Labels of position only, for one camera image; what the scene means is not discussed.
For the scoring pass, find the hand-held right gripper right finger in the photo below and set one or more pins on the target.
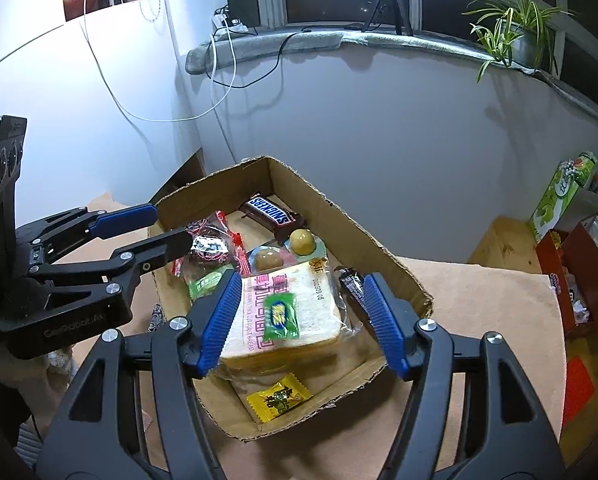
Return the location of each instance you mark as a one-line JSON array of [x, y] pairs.
[[384, 325]]

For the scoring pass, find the sliced bread packet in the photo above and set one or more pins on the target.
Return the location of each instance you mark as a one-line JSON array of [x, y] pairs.
[[309, 310]]

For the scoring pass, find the brown chocolate bar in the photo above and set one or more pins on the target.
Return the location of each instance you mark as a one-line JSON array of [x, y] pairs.
[[269, 212]]

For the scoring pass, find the red date snack packet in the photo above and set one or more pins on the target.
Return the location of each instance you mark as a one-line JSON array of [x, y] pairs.
[[209, 247]]

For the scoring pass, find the green juice carton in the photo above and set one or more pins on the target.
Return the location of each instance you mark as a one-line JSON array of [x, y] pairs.
[[554, 205]]

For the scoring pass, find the blue rimmed jelly cup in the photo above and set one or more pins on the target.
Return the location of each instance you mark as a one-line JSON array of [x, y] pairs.
[[266, 259]]

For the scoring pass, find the person's left forearm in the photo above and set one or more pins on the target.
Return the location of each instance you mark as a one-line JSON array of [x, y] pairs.
[[9, 365]]

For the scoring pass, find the dark candy packet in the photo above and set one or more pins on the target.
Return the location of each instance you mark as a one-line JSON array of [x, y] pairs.
[[349, 285]]

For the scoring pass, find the potted spider plant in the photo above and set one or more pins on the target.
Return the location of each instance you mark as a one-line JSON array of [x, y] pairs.
[[519, 35]]

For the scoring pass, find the orange paper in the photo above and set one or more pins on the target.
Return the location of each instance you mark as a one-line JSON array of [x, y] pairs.
[[576, 390]]

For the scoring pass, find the light green candy packet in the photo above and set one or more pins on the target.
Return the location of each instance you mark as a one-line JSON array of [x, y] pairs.
[[206, 284]]

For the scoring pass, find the white power strip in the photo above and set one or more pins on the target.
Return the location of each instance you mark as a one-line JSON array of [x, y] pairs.
[[229, 22]]

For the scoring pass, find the green yellow candy packet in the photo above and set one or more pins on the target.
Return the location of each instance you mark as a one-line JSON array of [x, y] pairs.
[[281, 317]]

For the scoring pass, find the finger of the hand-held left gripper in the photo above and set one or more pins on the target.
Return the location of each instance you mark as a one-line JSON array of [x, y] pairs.
[[124, 220], [149, 255]]

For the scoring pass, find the red cardboard box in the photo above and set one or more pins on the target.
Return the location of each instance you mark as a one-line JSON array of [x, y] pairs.
[[586, 270]]

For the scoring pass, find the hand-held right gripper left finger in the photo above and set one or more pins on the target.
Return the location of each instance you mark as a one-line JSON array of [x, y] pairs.
[[219, 320]]

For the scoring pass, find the dark patterned packet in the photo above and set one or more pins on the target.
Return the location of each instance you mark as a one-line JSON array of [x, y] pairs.
[[156, 319]]

